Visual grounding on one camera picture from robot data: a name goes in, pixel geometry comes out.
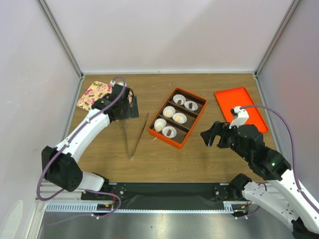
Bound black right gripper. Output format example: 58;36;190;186
199;120;251;161

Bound orange box lid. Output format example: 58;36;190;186
214;86;269;134

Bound steel serving tongs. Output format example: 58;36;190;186
123;113;149;160

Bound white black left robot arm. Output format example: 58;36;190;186
40;84;139;199

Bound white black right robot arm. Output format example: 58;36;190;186
200;121;319;239

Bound orange chocolate box base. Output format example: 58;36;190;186
149;88;207;149

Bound white paper cup five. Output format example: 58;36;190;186
184;101;198;111

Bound white paper cup two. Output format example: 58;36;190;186
154;118;166;132

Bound floral pattern tray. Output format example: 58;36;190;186
76;81;112;111

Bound white paper cup three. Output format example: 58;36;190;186
172;113;187;124

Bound white paper cup one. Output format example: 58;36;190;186
162;126;177;139

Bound white paper cup four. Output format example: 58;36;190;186
162;106;175;118

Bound white paper cup six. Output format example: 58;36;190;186
173;94;186;105

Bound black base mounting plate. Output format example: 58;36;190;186
81;182;250;211

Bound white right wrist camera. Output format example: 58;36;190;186
229;106;249;129

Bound grey slotted cable duct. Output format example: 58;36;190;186
46;201;248;214

